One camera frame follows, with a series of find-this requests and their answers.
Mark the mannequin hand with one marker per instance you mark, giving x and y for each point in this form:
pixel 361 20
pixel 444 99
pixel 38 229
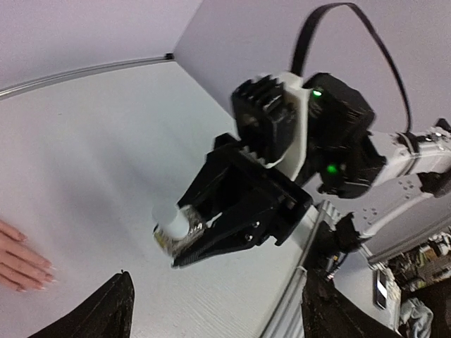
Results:
pixel 22 268

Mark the aluminium front rail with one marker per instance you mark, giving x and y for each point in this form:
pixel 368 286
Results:
pixel 286 318

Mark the grey cloth in background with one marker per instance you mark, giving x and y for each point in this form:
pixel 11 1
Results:
pixel 417 318

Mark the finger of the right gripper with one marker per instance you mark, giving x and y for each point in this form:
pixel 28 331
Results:
pixel 229 183
pixel 248 223

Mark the smartphone in background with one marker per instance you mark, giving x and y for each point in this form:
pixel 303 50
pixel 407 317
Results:
pixel 380 289

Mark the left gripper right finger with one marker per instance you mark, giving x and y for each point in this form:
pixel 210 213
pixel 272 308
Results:
pixel 327 313

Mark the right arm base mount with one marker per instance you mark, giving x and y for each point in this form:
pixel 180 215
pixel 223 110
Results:
pixel 331 247

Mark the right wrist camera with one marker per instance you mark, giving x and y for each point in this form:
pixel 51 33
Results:
pixel 271 117

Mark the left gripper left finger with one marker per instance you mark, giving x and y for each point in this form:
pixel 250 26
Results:
pixel 106 313

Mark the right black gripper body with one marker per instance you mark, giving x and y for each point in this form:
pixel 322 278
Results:
pixel 295 201

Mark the clear nail polish bottle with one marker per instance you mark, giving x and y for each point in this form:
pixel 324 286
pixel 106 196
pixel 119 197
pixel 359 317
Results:
pixel 177 229

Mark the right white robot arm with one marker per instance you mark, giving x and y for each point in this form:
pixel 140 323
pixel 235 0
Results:
pixel 350 159

